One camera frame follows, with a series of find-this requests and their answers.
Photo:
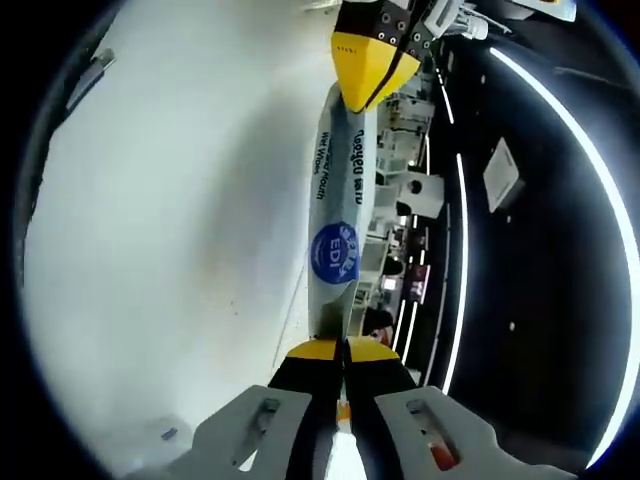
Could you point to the long ceiling light strip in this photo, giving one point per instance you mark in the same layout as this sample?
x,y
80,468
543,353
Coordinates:
x,y
600,175
462,215

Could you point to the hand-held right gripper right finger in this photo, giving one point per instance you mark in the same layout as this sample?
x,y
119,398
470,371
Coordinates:
x,y
380,395

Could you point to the wet wipes packet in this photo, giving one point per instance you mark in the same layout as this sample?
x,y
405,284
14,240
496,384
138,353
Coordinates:
x,y
340,200

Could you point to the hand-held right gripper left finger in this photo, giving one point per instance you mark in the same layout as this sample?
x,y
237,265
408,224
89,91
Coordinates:
x,y
310,390

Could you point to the ceiling air vent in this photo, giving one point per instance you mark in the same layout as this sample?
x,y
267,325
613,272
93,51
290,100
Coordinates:
x,y
502,175

